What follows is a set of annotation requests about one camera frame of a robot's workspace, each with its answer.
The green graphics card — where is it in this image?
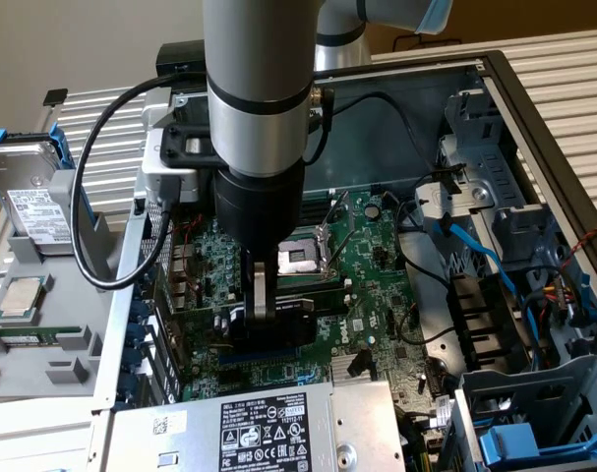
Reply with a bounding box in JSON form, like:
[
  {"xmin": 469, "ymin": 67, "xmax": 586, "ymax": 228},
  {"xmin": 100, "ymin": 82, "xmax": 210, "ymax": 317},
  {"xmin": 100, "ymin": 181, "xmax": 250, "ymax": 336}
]
[{"xmin": 155, "ymin": 274, "xmax": 317, "ymax": 355}]

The grey disk bay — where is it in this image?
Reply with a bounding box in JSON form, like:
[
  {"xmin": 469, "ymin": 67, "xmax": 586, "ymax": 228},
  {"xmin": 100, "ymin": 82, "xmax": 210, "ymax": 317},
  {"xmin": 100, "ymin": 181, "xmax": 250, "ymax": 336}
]
[{"xmin": 452, "ymin": 353, "xmax": 597, "ymax": 472}]

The black wire with plug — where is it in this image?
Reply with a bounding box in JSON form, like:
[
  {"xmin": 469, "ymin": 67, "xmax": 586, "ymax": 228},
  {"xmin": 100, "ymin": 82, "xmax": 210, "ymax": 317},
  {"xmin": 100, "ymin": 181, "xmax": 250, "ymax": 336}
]
[{"xmin": 327, "ymin": 90, "xmax": 466, "ymax": 191}]

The silver hard disk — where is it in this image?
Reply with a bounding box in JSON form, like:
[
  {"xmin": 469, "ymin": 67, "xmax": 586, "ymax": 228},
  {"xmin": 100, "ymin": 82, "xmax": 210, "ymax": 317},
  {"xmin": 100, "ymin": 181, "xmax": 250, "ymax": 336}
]
[{"xmin": 0, "ymin": 140, "xmax": 76, "ymax": 257}]

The black-capped metal post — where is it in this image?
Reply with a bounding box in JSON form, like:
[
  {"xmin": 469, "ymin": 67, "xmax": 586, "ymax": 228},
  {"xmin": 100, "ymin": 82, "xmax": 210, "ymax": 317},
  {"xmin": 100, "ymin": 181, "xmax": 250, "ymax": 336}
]
[{"xmin": 34, "ymin": 88, "xmax": 69, "ymax": 130}]

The thick black wire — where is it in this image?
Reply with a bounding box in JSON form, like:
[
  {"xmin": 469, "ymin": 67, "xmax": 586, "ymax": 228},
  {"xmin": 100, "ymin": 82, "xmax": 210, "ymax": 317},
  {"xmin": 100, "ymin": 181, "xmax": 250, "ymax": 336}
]
[{"xmin": 394, "ymin": 194, "xmax": 451, "ymax": 291}]

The blue expansion slot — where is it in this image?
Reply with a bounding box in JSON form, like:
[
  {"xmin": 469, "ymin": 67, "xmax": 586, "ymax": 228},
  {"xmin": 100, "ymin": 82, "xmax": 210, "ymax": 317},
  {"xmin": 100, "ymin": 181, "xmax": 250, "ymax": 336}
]
[{"xmin": 217, "ymin": 349, "xmax": 300, "ymax": 365}]

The black RAM slot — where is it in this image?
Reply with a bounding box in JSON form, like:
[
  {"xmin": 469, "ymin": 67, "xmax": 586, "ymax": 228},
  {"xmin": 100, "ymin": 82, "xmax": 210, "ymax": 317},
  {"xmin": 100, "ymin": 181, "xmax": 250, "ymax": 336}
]
[{"xmin": 277, "ymin": 275, "xmax": 353, "ymax": 296}]

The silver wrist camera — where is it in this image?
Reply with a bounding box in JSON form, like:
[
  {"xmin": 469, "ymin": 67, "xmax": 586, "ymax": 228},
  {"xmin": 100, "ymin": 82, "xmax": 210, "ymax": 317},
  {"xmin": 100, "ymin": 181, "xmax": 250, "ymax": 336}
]
[{"xmin": 140, "ymin": 128, "xmax": 201, "ymax": 204}]

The black box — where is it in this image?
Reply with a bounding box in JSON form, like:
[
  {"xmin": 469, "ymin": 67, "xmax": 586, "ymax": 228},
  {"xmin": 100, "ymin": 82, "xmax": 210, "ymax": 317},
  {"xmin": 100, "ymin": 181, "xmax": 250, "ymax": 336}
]
[{"xmin": 155, "ymin": 41, "xmax": 209, "ymax": 89}]

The grey parts rack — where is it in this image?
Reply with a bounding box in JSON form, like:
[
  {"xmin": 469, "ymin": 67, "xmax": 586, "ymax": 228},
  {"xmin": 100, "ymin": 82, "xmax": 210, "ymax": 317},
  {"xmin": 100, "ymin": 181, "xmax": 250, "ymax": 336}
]
[{"xmin": 0, "ymin": 169, "xmax": 127, "ymax": 399}]

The locking lever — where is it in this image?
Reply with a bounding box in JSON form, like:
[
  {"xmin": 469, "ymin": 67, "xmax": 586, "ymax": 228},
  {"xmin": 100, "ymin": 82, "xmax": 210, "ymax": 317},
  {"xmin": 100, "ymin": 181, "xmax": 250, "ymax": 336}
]
[{"xmin": 327, "ymin": 228, "xmax": 356, "ymax": 271}]

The silver CPU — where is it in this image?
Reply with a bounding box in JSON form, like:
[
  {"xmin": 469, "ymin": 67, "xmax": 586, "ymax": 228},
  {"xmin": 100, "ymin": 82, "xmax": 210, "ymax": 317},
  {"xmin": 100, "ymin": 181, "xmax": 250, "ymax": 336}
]
[{"xmin": 0, "ymin": 277, "xmax": 48, "ymax": 319}]

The black SATA plug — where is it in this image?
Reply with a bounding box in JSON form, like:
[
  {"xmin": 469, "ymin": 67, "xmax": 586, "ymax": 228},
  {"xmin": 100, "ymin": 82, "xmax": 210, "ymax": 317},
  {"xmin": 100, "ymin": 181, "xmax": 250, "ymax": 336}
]
[{"xmin": 347, "ymin": 347, "xmax": 377, "ymax": 380}]

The blue SATA wire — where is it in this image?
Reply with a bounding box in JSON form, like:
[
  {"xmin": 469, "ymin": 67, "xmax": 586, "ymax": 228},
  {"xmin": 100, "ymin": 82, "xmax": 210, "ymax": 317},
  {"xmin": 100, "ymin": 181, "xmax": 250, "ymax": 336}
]
[{"xmin": 433, "ymin": 214, "xmax": 543, "ymax": 358}]

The blue disk caddy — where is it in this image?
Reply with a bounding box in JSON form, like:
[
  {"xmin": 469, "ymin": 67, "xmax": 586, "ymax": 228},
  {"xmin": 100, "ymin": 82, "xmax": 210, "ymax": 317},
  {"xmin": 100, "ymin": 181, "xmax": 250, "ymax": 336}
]
[{"xmin": 478, "ymin": 423, "xmax": 597, "ymax": 466}]

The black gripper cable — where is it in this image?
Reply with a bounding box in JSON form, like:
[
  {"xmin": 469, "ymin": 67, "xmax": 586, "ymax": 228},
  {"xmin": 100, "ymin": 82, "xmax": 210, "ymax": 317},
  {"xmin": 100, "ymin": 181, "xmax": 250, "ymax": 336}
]
[{"xmin": 302, "ymin": 86, "xmax": 336, "ymax": 166}]

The green RAM stick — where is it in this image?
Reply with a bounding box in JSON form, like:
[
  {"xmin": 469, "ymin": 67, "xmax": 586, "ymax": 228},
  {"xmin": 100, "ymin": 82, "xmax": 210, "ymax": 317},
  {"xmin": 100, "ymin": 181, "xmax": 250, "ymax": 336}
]
[{"xmin": 0, "ymin": 326, "xmax": 83, "ymax": 343}]

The CPU socket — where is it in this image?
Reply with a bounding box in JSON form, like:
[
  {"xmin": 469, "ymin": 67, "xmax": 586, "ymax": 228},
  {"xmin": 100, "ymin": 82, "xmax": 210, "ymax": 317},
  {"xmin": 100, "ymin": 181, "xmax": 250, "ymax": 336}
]
[{"xmin": 276, "ymin": 223, "xmax": 341, "ymax": 286}]

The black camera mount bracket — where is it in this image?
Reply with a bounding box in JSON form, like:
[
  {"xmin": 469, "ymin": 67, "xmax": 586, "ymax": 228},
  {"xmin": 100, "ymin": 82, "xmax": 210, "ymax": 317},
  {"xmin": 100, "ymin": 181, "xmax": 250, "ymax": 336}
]
[{"xmin": 158, "ymin": 123, "xmax": 225, "ymax": 172}]

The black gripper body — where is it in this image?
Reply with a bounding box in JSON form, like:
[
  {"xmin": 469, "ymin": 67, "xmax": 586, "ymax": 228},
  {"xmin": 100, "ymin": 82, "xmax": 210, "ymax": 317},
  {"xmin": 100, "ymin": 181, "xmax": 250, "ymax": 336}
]
[{"xmin": 212, "ymin": 164, "xmax": 307, "ymax": 253}]

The coloured power wire bundle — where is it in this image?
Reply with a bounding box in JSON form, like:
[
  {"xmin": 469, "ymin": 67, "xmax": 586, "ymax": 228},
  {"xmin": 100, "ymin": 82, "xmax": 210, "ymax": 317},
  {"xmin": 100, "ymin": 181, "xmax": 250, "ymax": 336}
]
[{"xmin": 521, "ymin": 267, "xmax": 592, "ymax": 340}]

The red black twisted wire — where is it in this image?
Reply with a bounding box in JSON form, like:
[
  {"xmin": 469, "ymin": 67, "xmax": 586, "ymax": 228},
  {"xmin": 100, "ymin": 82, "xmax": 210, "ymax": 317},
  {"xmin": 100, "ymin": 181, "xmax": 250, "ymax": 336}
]
[
  {"xmin": 558, "ymin": 220, "xmax": 597, "ymax": 276},
  {"xmin": 169, "ymin": 215, "xmax": 205, "ymax": 242}
]

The green motherboard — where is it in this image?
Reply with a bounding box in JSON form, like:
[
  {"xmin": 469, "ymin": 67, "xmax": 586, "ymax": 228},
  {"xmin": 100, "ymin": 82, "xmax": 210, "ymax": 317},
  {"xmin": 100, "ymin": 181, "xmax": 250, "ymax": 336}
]
[{"xmin": 167, "ymin": 189, "xmax": 456, "ymax": 429}]

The open PC case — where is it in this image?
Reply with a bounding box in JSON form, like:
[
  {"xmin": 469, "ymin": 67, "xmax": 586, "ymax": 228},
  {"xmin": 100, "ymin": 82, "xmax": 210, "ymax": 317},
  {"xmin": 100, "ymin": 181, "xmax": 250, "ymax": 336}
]
[{"xmin": 89, "ymin": 48, "xmax": 597, "ymax": 472}]

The silver power supply unit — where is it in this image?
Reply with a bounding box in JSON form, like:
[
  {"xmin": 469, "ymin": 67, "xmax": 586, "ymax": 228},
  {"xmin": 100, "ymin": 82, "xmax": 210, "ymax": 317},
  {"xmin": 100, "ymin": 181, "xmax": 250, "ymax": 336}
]
[{"xmin": 108, "ymin": 381, "xmax": 407, "ymax": 472}]

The socket cover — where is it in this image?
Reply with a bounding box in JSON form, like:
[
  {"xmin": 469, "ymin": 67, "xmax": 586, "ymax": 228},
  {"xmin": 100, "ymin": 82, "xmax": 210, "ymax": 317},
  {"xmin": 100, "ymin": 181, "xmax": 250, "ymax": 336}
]
[{"xmin": 320, "ymin": 190, "xmax": 352, "ymax": 235}]

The blue disk carrier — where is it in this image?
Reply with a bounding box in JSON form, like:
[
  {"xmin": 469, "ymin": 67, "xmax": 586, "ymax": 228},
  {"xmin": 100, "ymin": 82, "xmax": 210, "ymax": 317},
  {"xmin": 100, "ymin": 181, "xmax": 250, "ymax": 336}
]
[{"xmin": 0, "ymin": 122, "xmax": 76, "ymax": 173}]

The black camera cable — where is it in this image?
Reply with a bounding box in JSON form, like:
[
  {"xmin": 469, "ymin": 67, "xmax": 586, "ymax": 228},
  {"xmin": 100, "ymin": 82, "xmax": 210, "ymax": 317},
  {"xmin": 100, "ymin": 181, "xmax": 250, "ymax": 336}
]
[{"xmin": 69, "ymin": 72, "xmax": 211, "ymax": 292}]

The RAM stick with white label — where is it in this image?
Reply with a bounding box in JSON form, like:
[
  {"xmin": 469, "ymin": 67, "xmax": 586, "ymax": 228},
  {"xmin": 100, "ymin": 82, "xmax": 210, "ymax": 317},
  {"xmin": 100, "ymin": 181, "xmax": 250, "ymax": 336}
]
[{"xmin": 276, "ymin": 288, "xmax": 352, "ymax": 312}]

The silver heatsink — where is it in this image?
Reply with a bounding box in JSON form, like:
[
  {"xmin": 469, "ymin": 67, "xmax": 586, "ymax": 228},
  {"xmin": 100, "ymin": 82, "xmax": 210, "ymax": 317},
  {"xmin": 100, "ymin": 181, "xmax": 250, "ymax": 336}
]
[{"xmin": 329, "ymin": 352, "xmax": 378, "ymax": 384}]

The black supply wire bundle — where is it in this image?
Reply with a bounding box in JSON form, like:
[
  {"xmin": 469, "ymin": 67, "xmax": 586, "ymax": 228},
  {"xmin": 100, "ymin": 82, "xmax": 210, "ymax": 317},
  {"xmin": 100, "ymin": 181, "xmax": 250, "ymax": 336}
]
[{"xmin": 393, "ymin": 405, "xmax": 456, "ymax": 472}]

